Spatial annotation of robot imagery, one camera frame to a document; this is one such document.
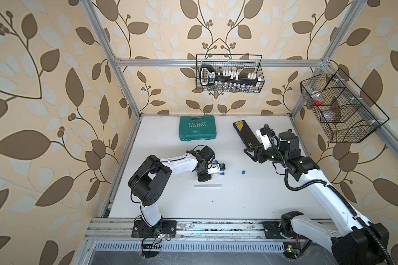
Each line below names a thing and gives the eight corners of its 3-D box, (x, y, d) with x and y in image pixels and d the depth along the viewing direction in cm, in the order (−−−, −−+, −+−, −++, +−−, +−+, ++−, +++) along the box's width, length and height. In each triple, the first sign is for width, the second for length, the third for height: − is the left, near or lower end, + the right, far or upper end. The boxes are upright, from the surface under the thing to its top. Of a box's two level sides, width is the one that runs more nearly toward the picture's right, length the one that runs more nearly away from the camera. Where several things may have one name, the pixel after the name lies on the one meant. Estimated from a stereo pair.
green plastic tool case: (177, 140, 107) (177, 136, 104) (180, 119, 120) (180, 115, 117) (216, 140, 107) (216, 136, 104) (215, 119, 120) (215, 114, 116)
